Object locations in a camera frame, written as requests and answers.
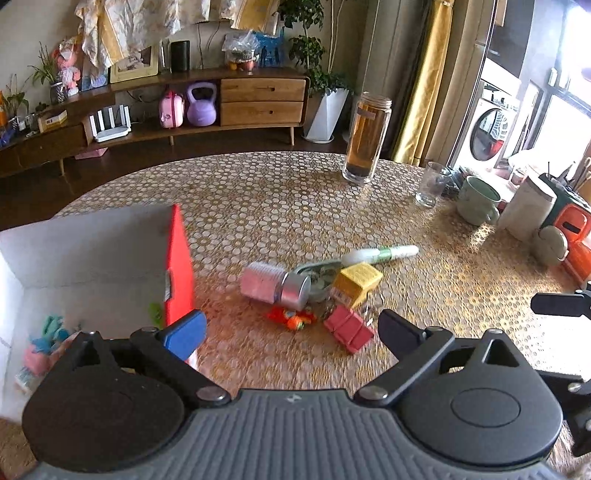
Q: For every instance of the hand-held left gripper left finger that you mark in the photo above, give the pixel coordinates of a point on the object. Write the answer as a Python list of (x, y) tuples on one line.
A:
[(184, 334)]

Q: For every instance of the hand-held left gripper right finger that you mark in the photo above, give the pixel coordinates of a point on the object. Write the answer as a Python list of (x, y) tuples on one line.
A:
[(397, 332)]

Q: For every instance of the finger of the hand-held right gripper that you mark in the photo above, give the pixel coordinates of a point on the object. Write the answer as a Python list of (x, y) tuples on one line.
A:
[(561, 304), (565, 381)]

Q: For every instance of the small pink red box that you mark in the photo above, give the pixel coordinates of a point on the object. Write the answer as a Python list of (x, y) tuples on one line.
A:
[(348, 328)]

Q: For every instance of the red cardboard box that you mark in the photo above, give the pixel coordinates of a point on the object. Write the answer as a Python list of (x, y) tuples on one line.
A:
[(180, 272)]

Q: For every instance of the small yellow box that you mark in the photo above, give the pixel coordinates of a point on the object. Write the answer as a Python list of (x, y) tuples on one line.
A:
[(358, 282)]

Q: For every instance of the white and green pen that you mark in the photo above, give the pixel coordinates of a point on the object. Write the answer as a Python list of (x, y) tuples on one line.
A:
[(383, 254)]

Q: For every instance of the grey correction tape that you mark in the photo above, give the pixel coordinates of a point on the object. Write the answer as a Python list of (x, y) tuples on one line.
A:
[(321, 279)]

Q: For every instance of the pink and silver cylinder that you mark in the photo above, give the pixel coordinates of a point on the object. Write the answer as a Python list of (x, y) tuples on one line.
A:
[(272, 285)]

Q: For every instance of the small orange toy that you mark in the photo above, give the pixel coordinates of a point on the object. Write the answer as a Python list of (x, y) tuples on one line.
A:
[(291, 318)]

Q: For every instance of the pink funnel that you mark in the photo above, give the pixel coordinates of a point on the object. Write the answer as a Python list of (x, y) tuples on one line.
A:
[(39, 357)]

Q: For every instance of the pale green round lid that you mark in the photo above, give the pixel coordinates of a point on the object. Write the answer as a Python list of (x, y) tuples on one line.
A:
[(549, 245)]

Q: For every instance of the orange tissue box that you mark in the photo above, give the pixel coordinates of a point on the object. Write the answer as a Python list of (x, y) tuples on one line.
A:
[(575, 228)]

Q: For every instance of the white jug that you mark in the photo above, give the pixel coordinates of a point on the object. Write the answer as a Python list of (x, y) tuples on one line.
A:
[(526, 210)]

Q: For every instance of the green utensil holder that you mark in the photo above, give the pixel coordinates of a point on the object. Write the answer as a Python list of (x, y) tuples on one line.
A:
[(568, 194)]

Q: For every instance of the green mug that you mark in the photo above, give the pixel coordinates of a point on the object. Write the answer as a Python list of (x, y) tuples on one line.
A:
[(478, 201)]

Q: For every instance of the clear drinking glass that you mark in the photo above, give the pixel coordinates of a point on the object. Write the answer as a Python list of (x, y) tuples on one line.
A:
[(431, 184)]

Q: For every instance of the white washing machine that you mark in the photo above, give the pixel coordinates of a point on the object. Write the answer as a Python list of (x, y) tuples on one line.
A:
[(494, 122)]

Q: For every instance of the tall glass tea bottle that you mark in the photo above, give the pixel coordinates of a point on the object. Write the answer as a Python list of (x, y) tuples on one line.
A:
[(365, 138)]

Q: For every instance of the flat pink box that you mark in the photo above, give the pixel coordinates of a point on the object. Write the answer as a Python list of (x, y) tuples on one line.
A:
[(91, 153)]

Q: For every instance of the white router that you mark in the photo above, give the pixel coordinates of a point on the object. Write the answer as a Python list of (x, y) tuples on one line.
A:
[(111, 127)]

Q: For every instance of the pink toy suitcase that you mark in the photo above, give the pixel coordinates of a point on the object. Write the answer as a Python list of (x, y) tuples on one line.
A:
[(172, 110)]

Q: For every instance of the purple kettlebell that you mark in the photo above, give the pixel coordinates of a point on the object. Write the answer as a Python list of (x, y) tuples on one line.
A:
[(202, 108)]

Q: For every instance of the white planter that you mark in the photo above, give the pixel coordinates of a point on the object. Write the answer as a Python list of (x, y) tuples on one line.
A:
[(328, 115)]

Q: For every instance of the wooden TV cabinet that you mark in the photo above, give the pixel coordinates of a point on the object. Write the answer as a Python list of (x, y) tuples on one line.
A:
[(263, 101)]

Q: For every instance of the yellow curtain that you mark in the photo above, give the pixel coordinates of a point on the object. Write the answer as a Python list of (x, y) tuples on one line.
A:
[(422, 83)]

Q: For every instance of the white and yellow box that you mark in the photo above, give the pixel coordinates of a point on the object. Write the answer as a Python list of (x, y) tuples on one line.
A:
[(52, 121)]

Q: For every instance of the black speaker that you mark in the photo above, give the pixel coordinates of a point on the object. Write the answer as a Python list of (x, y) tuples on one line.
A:
[(180, 56)]

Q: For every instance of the pink doll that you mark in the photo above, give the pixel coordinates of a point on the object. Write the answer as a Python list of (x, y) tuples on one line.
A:
[(68, 69)]

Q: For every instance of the small potted plant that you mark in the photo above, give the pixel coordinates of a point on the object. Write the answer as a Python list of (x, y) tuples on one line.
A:
[(48, 74), (14, 99)]

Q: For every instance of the clear plastic bag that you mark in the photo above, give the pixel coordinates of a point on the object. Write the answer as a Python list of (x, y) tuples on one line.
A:
[(240, 48)]

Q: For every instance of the tall green houseplant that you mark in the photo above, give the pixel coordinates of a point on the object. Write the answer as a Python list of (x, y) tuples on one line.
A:
[(314, 50)]

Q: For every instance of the patterned cloth cover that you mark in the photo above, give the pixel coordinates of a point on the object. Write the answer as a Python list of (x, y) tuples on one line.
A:
[(138, 23)]

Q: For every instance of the cream picture frame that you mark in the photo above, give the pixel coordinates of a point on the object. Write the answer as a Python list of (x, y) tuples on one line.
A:
[(134, 64)]

